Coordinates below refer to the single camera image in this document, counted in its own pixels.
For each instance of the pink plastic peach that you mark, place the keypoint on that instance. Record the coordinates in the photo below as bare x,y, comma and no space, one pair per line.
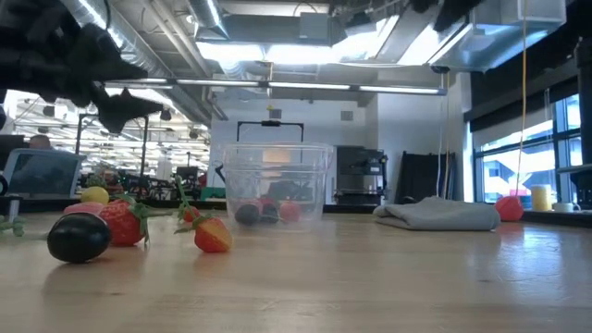
83,208

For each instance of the white-frame office chair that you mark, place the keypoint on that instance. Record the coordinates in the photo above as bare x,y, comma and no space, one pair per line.
44,173

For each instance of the tall black cabinet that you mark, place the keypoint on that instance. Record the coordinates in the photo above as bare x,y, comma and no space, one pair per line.
425,178

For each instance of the orange-red plastic strawberry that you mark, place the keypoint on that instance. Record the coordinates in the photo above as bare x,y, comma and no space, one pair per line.
213,236

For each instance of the red plastic strawberry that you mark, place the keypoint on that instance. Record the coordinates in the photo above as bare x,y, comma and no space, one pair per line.
120,225

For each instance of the black pole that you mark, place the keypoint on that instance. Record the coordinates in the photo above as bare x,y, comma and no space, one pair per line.
585,115

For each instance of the blue cup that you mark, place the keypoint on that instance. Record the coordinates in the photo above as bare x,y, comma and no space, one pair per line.
526,202

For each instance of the glossy black plastic berry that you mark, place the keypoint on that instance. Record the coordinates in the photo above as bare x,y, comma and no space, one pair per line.
78,237

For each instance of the large rectangular silver duct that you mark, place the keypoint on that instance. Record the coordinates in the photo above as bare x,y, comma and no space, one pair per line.
499,41

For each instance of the long LED light bar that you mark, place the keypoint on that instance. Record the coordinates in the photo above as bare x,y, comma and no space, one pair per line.
305,86

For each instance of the person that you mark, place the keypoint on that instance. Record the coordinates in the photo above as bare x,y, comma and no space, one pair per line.
40,141

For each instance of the green box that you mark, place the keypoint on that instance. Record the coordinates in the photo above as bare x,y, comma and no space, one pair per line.
213,193

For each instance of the pink-red round fruit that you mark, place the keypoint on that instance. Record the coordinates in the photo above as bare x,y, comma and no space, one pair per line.
290,211

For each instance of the small red fruit green stem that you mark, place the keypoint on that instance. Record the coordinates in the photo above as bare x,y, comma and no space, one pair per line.
190,214

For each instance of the white cup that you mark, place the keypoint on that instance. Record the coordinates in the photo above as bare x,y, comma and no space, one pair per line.
563,207

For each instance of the small yellow plastic lemon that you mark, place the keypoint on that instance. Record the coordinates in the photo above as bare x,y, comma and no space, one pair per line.
94,195

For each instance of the grey folded cloth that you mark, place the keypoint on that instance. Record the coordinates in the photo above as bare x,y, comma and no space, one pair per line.
435,213

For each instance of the black rolling cart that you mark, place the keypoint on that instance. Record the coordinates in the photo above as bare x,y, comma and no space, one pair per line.
361,176

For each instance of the black camera gantry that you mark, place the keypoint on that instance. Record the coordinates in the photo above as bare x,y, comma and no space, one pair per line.
270,123

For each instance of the clear plastic tupperware container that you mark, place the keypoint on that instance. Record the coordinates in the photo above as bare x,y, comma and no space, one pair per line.
277,185

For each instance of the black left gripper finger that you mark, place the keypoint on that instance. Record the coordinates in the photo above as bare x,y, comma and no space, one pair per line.
122,111
106,65

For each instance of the yellow cup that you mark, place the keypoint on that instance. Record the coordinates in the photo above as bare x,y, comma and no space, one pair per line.
541,197

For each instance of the small dark berry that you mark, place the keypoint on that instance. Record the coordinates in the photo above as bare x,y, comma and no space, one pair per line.
247,214
269,214

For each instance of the red plastic tomato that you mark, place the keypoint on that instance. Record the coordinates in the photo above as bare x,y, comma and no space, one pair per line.
509,208

